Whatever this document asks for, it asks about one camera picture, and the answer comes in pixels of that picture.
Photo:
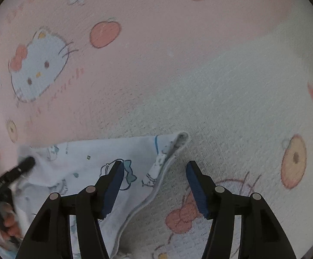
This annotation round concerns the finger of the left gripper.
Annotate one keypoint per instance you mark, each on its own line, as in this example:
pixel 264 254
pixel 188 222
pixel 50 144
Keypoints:
pixel 22 168

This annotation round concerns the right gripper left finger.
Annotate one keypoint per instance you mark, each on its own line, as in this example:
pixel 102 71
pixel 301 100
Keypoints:
pixel 49 234

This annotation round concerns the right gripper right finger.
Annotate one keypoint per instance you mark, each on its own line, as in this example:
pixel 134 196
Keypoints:
pixel 262 235

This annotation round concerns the light blue cartoon print shorts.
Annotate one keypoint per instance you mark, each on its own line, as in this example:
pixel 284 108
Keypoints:
pixel 69 167

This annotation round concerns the person's left hand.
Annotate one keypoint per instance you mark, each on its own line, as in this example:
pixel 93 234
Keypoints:
pixel 10 223

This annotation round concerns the pink white Hello Kitty blanket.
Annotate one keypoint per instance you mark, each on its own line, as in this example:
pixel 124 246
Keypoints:
pixel 236 75

